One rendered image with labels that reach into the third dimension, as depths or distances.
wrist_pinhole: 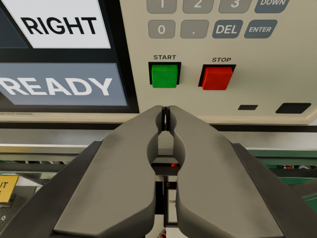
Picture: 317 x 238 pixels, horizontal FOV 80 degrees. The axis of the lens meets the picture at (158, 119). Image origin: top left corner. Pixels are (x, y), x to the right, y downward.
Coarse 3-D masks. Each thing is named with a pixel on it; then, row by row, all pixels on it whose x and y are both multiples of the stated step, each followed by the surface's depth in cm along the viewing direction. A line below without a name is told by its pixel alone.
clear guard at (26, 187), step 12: (0, 168) 22; (12, 168) 22; (24, 168) 22; (36, 168) 22; (48, 168) 22; (60, 168) 22; (24, 180) 22; (36, 180) 22; (48, 180) 22; (24, 192) 21; (0, 204) 20; (12, 204) 20; (0, 216) 20; (12, 216) 20; (0, 228) 19
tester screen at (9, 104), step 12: (108, 24) 11; (108, 36) 11; (0, 48) 12; (12, 48) 12; (24, 48) 12; (36, 48) 12; (48, 48) 12; (60, 48) 12; (72, 48) 12; (84, 48) 12; (96, 48) 12; (108, 48) 12; (0, 60) 13; (12, 60) 13; (24, 60) 13; (36, 60) 13; (48, 60) 13; (60, 60) 13; (72, 60) 13; (84, 60) 13; (96, 60) 13; (108, 60) 13; (120, 72) 14; (0, 96) 17; (60, 108) 18; (72, 108) 18; (84, 108) 18; (96, 108) 18; (108, 108) 18; (120, 108) 18
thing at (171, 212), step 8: (168, 184) 37; (176, 184) 37; (168, 192) 34; (168, 200) 34; (168, 208) 33; (168, 216) 32; (176, 216) 32; (168, 224) 32; (176, 224) 32; (168, 232) 35; (176, 232) 35
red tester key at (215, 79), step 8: (208, 72) 13; (216, 72) 13; (224, 72) 13; (232, 72) 13; (208, 80) 14; (216, 80) 14; (224, 80) 14; (208, 88) 14; (216, 88) 14; (224, 88) 14
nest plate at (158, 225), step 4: (156, 216) 45; (160, 216) 45; (156, 220) 44; (160, 220) 44; (156, 224) 44; (160, 224) 44; (152, 228) 44; (156, 228) 44; (160, 228) 44; (164, 228) 44; (152, 232) 43; (156, 232) 43; (148, 236) 43; (152, 236) 43; (156, 236) 43
